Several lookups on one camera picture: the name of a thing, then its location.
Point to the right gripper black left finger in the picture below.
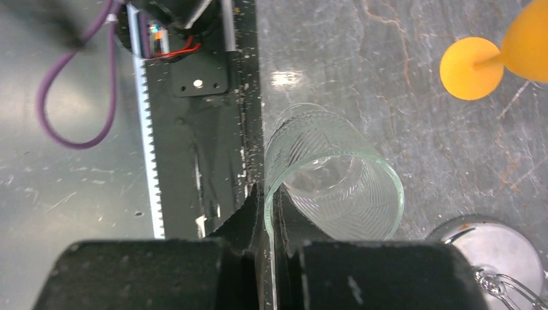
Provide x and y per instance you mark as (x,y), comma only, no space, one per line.
(237,287)

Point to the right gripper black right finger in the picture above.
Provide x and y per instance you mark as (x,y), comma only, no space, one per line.
(292,230)

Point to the clear tumbler wine glass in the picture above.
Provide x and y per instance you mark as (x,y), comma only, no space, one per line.
(334,177)

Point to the chrome wire wine glass rack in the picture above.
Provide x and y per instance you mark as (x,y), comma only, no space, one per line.
(505,263)

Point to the orange plastic wine glass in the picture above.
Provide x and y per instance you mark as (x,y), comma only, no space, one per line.
(473,67)

